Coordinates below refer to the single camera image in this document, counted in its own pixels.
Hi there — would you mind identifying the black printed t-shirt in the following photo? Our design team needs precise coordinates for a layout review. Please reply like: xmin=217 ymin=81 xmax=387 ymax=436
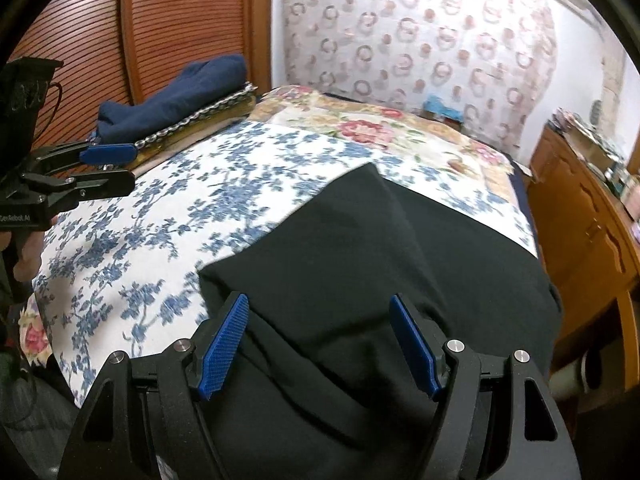
xmin=197 ymin=162 xmax=564 ymax=480

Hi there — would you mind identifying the cardboard box with blue contents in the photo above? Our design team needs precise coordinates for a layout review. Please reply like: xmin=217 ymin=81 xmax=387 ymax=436
xmin=422 ymin=95 xmax=467 ymax=124

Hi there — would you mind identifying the circle patterned curtain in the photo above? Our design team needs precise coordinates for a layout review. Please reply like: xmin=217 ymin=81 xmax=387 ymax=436
xmin=282 ymin=0 xmax=559 ymax=134

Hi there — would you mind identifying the beige tied curtain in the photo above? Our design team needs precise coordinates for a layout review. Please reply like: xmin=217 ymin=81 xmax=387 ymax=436
xmin=601 ymin=52 xmax=626 ymax=133

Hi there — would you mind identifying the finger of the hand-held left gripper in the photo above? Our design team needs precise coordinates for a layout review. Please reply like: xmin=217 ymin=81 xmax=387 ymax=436
xmin=30 ymin=141 xmax=139 ymax=174
xmin=21 ymin=169 xmax=137 ymax=214

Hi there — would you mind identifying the person's left hand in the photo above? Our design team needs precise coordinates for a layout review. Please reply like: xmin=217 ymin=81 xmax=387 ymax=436
xmin=9 ymin=230 xmax=47 ymax=282

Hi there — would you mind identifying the wooden headboard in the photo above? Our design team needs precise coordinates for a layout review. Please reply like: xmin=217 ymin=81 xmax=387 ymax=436
xmin=10 ymin=0 xmax=274 ymax=152

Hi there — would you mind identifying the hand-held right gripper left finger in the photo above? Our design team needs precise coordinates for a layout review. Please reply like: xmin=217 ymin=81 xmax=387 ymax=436
xmin=57 ymin=292 xmax=251 ymax=480

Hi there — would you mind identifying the navy blue folded garment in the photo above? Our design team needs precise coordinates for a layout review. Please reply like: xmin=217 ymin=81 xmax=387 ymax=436
xmin=94 ymin=55 xmax=250 ymax=145

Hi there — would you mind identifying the blue floral bedsheet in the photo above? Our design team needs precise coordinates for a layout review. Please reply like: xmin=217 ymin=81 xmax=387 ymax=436
xmin=32 ymin=120 xmax=539 ymax=409

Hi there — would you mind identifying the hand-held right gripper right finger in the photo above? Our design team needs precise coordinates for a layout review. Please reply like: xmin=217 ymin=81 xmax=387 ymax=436
xmin=389 ymin=294 xmax=583 ymax=480

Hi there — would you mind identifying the wooden cabinet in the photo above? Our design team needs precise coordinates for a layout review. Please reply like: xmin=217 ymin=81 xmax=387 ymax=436
xmin=527 ymin=125 xmax=640 ymax=392

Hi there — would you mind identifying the white cylindrical object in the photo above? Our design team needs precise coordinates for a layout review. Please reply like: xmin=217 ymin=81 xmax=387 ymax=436
xmin=549 ymin=350 xmax=610 ymax=402

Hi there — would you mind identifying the clutter pile on cabinet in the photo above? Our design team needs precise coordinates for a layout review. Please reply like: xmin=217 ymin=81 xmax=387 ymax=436
xmin=550 ymin=107 xmax=640 ymax=221

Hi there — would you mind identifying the red floral quilt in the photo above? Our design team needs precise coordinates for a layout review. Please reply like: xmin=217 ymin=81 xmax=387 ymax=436
xmin=17 ymin=85 xmax=517 ymax=363

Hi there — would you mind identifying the folded mat with patterned trim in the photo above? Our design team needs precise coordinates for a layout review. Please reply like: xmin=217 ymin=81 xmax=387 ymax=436
xmin=131 ymin=85 xmax=259 ymax=167

